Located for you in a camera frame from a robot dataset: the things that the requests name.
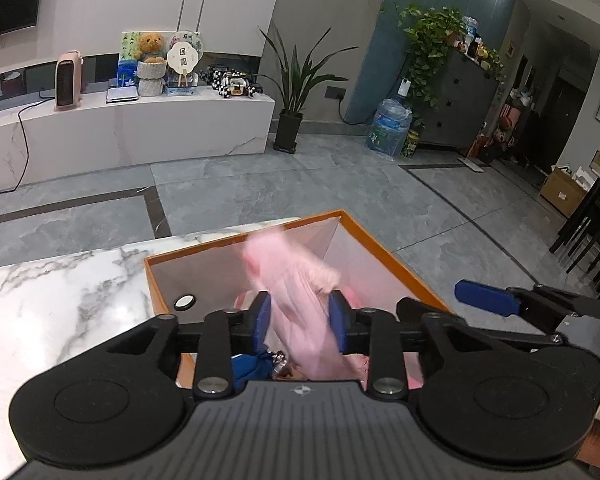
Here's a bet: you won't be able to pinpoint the blue water jug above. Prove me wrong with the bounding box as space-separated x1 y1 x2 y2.
366 98 413 161

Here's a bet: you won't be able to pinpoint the black and white checkered toy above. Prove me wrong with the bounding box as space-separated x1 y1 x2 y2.
200 64 265 99

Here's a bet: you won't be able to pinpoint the orange cardboard box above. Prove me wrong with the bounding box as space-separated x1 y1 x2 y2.
144 210 456 392

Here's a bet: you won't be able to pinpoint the green tin can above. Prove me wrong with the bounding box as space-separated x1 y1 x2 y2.
401 130 421 159

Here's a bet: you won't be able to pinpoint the green landscape painting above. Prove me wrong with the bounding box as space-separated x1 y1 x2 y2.
117 31 146 92

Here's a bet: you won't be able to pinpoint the black power cable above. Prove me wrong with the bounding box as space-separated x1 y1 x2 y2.
0 89 58 198

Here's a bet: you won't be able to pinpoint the brown cardboard carton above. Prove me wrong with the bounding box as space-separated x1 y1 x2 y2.
539 165 598 219

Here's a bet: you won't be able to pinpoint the dark cabinet with ivy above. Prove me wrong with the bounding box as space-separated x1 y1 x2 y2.
397 2 506 128

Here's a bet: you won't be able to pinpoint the brown teddy bear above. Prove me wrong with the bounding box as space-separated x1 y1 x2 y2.
133 32 166 65

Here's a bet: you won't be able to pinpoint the pink space heater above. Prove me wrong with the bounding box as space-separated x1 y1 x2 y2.
54 50 85 112

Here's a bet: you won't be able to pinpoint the grey drawer cabinet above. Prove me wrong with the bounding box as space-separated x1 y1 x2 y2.
415 47 501 150

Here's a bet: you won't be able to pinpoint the white marble media console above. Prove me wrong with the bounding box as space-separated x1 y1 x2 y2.
0 84 277 198

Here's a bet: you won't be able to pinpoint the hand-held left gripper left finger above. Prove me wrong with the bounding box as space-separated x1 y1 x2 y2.
105 290 272 399

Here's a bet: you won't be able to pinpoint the round white paper fan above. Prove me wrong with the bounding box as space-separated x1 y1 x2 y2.
167 31 203 90

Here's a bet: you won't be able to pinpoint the white laptop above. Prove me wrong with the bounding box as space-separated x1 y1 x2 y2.
105 86 141 105

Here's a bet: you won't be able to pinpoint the brown plush dog blue jacket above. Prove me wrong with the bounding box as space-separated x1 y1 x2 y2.
230 345 292 394

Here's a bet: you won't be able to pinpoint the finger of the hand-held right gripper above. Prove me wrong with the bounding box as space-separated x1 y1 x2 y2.
454 280 600 334
396 297 568 353

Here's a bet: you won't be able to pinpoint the pink mini backpack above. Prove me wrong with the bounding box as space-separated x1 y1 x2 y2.
242 227 366 381

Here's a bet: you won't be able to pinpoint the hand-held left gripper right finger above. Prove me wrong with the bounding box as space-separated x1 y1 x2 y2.
328 290 496 400

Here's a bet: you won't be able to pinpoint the black dining chairs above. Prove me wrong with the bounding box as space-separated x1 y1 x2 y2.
549 172 600 306

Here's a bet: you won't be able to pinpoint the tall leafy plant black pot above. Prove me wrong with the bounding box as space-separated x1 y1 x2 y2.
257 25 358 155

